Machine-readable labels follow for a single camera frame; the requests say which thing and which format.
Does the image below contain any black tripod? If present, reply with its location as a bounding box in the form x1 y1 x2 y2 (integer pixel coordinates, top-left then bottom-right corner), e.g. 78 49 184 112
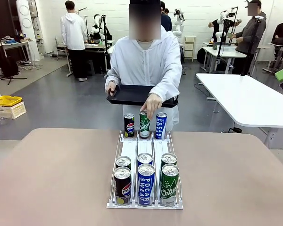
0 0 28 86

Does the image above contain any white tower air conditioner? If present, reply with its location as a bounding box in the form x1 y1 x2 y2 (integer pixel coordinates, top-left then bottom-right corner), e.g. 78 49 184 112
16 0 42 62

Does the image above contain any white plastic crate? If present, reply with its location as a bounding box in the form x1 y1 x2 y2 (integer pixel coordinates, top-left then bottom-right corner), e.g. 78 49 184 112
0 101 27 120

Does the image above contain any white drawer cabinet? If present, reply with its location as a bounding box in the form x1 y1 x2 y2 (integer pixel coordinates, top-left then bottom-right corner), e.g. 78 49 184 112
184 35 197 63

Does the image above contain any large white table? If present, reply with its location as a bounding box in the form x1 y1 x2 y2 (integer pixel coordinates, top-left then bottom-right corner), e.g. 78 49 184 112
195 73 283 149

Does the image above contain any cluttered white desk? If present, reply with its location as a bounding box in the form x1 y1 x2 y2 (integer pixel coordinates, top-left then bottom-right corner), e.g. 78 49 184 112
0 35 32 75

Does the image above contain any white robot workbench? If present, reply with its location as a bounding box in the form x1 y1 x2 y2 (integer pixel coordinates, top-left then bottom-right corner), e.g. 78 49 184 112
84 39 116 74

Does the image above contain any black serving tray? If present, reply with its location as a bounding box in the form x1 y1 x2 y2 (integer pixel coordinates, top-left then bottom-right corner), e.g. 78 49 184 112
106 84 179 108

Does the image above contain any person in white hoodie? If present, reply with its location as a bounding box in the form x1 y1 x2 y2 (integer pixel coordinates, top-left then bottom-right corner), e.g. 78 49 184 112
105 24 183 131

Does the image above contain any standing person white hoodie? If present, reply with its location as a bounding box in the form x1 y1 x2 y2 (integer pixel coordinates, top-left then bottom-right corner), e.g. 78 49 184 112
60 0 89 82

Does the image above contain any person's right forearm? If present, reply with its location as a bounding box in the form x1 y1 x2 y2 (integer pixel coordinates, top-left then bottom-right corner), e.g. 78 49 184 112
105 50 125 83

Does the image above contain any person's right hand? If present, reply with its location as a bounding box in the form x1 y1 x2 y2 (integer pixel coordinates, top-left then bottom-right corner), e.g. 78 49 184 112
105 81 119 97

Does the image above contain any blue Pocari Sweat can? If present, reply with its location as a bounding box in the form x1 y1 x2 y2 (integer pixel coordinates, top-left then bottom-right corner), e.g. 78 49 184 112
155 112 167 140
137 163 156 207
137 153 154 167

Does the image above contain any yellow plastic crate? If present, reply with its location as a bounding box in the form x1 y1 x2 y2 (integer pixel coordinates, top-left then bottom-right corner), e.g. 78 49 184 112
0 95 23 107

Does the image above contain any person's left forearm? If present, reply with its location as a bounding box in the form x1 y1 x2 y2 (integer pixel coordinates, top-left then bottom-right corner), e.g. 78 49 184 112
152 63 183 101

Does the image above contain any person in dark jacket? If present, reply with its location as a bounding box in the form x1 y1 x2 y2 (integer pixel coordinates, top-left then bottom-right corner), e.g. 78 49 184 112
160 1 173 32

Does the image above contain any seated person in black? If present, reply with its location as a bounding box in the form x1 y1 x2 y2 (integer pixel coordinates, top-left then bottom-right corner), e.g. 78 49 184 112
271 14 283 48

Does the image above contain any person in grey hoodie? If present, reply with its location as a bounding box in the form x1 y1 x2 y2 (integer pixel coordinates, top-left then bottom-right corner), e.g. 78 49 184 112
234 0 267 76

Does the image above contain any person's left hand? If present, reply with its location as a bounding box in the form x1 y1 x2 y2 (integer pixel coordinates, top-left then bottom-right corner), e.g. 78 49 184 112
141 92 164 120

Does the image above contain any clear plastic bowl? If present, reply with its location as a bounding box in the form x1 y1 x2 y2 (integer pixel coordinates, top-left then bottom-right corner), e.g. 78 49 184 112
0 114 12 126

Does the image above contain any white workshop table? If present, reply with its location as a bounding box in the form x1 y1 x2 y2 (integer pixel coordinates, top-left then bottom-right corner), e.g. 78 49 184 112
201 45 248 74

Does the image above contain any white can dispenser rack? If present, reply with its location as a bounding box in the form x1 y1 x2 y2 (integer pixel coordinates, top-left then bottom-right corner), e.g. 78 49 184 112
106 130 184 210

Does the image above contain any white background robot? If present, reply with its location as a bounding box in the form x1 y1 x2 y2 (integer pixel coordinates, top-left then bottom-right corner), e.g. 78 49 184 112
89 14 107 41
208 10 241 46
173 8 186 38

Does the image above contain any green Chilsung cider can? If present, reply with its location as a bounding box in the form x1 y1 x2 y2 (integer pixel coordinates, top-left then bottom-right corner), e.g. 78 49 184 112
139 110 152 138
160 153 178 167
160 164 180 207

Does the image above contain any black Pepsi can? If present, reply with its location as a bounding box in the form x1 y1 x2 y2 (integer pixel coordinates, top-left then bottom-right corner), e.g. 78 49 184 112
124 113 135 138
113 166 132 206
115 155 132 170

